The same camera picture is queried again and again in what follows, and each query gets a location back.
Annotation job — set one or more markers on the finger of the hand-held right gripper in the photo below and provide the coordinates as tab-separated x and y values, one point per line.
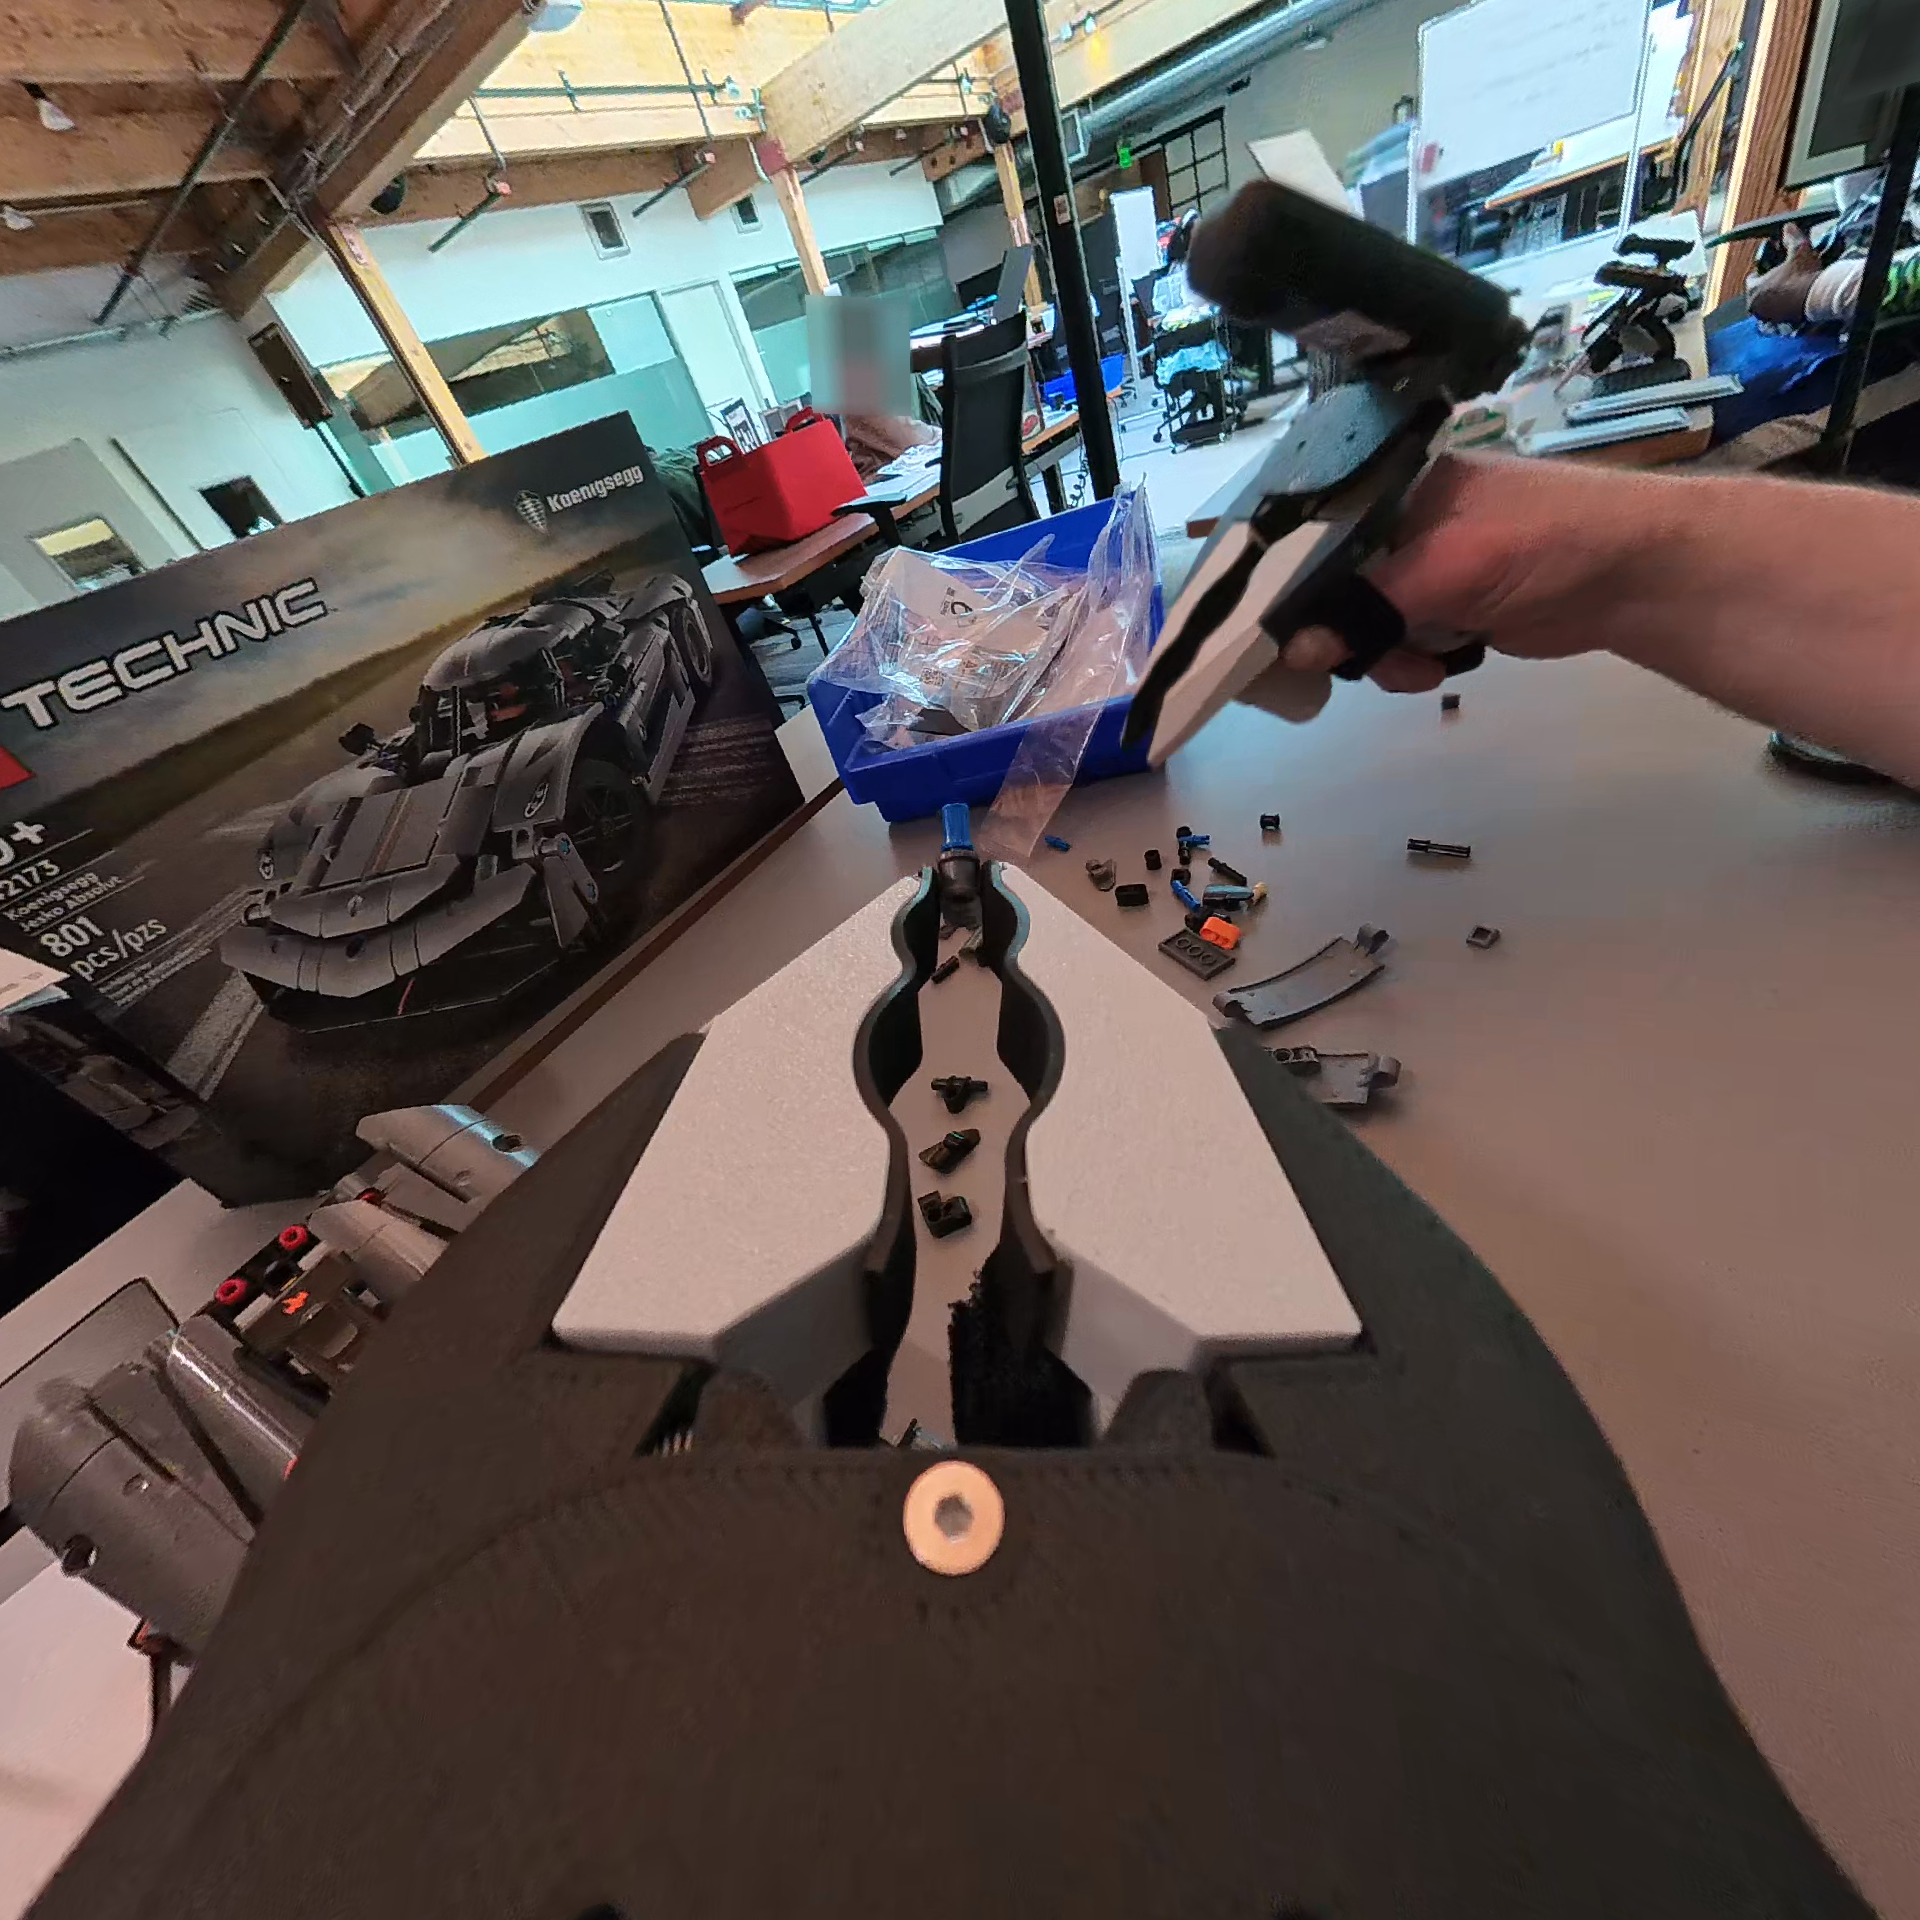
1224	585
1224	675

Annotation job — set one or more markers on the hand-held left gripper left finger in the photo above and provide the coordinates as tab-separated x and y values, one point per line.
734	1200

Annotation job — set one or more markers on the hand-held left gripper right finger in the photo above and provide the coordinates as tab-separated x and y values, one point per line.
1185	1200

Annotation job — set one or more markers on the grey lego car model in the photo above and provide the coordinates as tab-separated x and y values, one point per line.
181	1424

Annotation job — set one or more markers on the person's right forearm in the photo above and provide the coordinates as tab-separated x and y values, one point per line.
1725	600

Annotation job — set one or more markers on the scattered loose lego pieces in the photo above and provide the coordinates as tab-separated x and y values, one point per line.
1200	953

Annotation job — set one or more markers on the lego set box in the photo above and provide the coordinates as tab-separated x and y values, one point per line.
375	749

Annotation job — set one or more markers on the person's right hand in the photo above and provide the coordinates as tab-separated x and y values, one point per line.
1477	570

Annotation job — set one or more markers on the pale tilted board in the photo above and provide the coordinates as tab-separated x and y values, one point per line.
1307	157

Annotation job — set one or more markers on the pile of clear plastic bags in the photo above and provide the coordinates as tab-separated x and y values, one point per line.
974	628

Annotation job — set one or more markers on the blue plastic bin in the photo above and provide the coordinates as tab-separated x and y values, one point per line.
974	749

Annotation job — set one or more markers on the white whiteboard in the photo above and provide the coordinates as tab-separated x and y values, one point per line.
1531	75

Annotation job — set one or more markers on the black floor lamp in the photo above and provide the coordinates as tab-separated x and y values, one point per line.
1059	224

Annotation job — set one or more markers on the black office chair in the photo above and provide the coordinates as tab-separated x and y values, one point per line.
984	404

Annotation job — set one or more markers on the grey background desk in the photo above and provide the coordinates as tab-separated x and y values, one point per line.
1622	434

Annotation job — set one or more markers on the grey keyboard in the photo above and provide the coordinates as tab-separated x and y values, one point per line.
1652	394

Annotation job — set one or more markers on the wooden background desk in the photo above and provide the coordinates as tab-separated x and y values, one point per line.
809	563

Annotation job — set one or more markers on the red tote bag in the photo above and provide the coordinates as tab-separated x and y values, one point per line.
780	486

